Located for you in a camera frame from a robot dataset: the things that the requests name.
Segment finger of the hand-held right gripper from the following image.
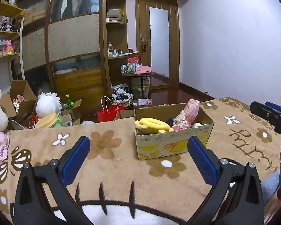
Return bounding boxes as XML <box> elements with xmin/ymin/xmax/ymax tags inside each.
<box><xmin>265</xmin><ymin>101</ymin><xmax>281</xmax><ymax>114</ymax></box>
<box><xmin>250</xmin><ymin>101</ymin><xmax>281</xmax><ymax>127</ymax></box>

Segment red gift bag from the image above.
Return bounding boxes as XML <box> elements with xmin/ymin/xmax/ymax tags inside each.
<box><xmin>97</xmin><ymin>96</ymin><xmax>125</xmax><ymax>123</ymax></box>

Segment green glass bottle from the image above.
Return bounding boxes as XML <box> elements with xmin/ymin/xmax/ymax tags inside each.
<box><xmin>66</xmin><ymin>94</ymin><xmax>75</xmax><ymax>109</ymax></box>

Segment clear storage bin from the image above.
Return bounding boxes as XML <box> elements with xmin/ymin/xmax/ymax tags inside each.
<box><xmin>131</xmin><ymin>76</ymin><xmax>151</xmax><ymax>100</ymax></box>

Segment wooden door with glass panel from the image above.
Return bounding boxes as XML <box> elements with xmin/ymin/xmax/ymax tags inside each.
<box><xmin>135</xmin><ymin>0</ymin><xmax>181</xmax><ymax>91</ymax></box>

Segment row of dark figurines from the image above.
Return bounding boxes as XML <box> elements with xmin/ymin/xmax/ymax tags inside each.
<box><xmin>0</xmin><ymin>16</ymin><xmax>20</xmax><ymax>32</ymax></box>

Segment small open cardboard box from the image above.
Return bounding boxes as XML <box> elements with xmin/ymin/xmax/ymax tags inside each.
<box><xmin>115</xmin><ymin>110</ymin><xmax>134</xmax><ymax>121</ymax></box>

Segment wooden wardrobe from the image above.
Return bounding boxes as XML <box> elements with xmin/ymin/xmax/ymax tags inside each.
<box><xmin>16</xmin><ymin>0</ymin><xmax>108</xmax><ymax>122</ymax></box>

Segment white-haired plush doll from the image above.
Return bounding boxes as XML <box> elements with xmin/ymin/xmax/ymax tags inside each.
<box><xmin>36</xmin><ymin>92</ymin><xmax>62</xmax><ymax>120</ymax></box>

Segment red box with white circle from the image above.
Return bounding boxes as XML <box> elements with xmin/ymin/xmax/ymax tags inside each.
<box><xmin>128</xmin><ymin>53</ymin><xmax>140</xmax><ymax>69</ymax></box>

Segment pink plush toy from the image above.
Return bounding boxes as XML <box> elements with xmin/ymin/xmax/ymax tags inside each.
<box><xmin>173</xmin><ymin>100</ymin><xmax>200</xmax><ymax>132</ymax></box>

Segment yellow figurine shelf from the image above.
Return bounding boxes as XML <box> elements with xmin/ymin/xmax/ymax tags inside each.
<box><xmin>0</xmin><ymin>0</ymin><xmax>26</xmax><ymax>82</ymax></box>

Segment person's blue jeans leg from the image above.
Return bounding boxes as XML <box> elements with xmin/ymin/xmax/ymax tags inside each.
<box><xmin>260</xmin><ymin>171</ymin><xmax>281</xmax><ymax>204</ymax></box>

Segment cardboard box with pink items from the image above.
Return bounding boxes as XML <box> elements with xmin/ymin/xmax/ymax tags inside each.
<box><xmin>132</xmin><ymin>98</ymin><xmax>152</xmax><ymax>109</ymax></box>

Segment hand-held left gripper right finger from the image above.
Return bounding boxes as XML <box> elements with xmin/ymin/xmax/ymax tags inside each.
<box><xmin>187</xmin><ymin>135</ymin><xmax>265</xmax><ymax>225</ymax></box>

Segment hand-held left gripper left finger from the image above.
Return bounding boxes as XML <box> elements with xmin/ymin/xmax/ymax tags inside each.
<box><xmin>13</xmin><ymin>135</ymin><xmax>91</xmax><ymax>225</ymax></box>

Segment black white plush toy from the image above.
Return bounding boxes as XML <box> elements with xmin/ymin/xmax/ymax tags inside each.
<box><xmin>112</xmin><ymin>84</ymin><xmax>132</xmax><ymax>94</ymax></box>

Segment red snack box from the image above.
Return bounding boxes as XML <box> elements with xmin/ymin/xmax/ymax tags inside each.
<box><xmin>28</xmin><ymin>116</ymin><xmax>40</xmax><ymax>129</ymax></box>

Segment small wooden table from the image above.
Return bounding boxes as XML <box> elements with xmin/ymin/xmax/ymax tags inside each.
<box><xmin>120</xmin><ymin>71</ymin><xmax>155</xmax><ymax>99</ymax></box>

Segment yellow plush toy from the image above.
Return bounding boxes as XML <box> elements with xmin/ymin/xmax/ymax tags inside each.
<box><xmin>134</xmin><ymin>118</ymin><xmax>174</xmax><ymax>135</ymax></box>

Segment clear plastic organizer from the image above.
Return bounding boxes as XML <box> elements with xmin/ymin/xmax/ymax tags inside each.
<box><xmin>121</xmin><ymin>64</ymin><xmax>137</xmax><ymax>74</ymax></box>

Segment beige flower-print blanket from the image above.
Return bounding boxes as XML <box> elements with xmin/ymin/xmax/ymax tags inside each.
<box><xmin>0</xmin><ymin>97</ymin><xmax>281</xmax><ymax>225</ymax></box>

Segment cardboard box with yellow print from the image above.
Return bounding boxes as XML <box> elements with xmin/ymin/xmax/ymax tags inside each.
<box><xmin>133</xmin><ymin>103</ymin><xmax>214</xmax><ymax>161</ymax></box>

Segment wooden corner shelf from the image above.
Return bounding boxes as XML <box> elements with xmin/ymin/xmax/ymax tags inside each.
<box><xmin>103</xmin><ymin>0</ymin><xmax>129</xmax><ymax>99</ymax></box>

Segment green frog plush yellow hat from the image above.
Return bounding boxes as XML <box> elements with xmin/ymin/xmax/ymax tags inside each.
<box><xmin>35</xmin><ymin>112</ymin><xmax>64</xmax><ymax>129</ymax></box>

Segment pink cloth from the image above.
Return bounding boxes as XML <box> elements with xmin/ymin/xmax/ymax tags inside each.
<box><xmin>133</xmin><ymin>66</ymin><xmax>153</xmax><ymax>75</ymax></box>

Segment large open cardboard box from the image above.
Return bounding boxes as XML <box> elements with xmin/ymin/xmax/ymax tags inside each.
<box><xmin>0</xmin><ymin>80</ymin><xmax>38</xmax><ymax>123</ymax></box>

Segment cardboard box with bottles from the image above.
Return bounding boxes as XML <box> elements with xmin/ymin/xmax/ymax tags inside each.
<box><xmin>61</xmin><ymin>98</ymin><xmax>83</xmax><ymax>125</ymax></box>

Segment lace-trimmed basket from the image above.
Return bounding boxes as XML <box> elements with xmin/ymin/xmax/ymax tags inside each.
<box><xmin>112</xmin><ymin>93</ymin><xmax>134</xmax><ymax>109</ymax></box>

